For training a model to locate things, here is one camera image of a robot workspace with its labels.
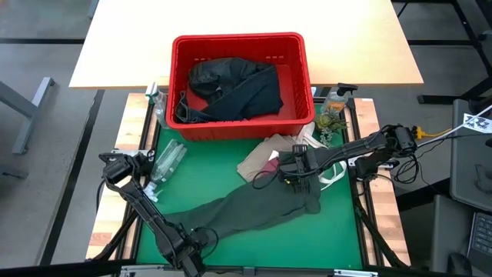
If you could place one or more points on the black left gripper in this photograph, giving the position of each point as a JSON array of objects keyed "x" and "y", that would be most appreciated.
[{"x": 188, "y": 254}]

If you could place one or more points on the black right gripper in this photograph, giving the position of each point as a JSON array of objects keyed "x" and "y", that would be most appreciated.
[{"x": 298, "y": 165}]

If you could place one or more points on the maroon garment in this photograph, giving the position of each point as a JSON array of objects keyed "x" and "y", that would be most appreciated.
[{"x": 271, "y": 166}]

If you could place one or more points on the beige shorts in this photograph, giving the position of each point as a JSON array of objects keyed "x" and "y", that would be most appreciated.
[{"x": 257, "y": 157}]

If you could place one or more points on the dark green garment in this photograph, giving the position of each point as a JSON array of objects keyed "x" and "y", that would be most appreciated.
[{"x": 250, "y": 207}]

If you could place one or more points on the dark blue denim jeans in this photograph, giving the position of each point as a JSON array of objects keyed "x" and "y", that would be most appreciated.
[{"x": 253, "y": 100}]

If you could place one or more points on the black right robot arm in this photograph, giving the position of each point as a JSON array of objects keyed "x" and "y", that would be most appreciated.
[{"x": 365, "y": 148}]

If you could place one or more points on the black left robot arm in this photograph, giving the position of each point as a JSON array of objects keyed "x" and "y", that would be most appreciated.
[{"x": 142, "y": 207}]

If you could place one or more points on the red plastic laundry basket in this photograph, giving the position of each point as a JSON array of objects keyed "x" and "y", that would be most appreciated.
[{"x": 238, "y": 46}]

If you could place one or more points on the green table mat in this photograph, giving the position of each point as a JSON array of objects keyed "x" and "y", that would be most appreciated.
[{"x": 307, "y": 238}]

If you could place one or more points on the cream tote bag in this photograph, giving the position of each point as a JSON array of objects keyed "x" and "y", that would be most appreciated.
[{"x": 307, "y": 132}]

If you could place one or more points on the orange label spray bottle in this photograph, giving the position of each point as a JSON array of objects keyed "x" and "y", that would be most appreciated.
[{"x": 333, "y": 102}]

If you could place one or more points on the clear plastic spray bottle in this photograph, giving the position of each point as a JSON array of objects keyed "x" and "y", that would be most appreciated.
[
  {"x": 161, "y": 111},
  {"x": 169, "y": 157}
]

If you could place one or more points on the black metal bar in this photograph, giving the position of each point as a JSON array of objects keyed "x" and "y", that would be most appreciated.
[{"x": 73, "y": 184}]

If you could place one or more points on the black table leg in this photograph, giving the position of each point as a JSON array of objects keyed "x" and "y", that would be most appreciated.
[{"x": 442, "y": 99}]

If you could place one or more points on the grey desk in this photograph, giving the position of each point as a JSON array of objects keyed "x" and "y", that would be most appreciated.
[{"x": 469, "y": 169}]

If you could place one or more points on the black computer mouse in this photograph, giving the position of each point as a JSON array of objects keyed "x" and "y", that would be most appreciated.
[{"x": 459, "y": 263}]

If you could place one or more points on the dark keyboard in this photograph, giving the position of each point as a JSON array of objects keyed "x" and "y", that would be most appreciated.
[{"x": 480, "y": 238}]

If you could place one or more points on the white marker paper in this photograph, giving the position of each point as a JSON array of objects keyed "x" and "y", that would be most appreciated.
[{"x": 476, "y": 123}]

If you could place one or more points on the grey metal table leg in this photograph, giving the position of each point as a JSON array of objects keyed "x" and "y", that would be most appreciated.
[{"x": 30, "y": 107}]

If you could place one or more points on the light wooden table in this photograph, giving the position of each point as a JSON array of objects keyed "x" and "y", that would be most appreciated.
[{"x": 127, "y": 34}]

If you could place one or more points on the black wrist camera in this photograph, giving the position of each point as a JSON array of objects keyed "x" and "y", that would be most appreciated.
[{"x": 300, "y": 149}]

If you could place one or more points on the silver frame bracket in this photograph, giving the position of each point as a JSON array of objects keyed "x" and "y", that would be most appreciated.
[
  {"x": 142, "y": 271},
  {"x": 355, "y": 273}
]

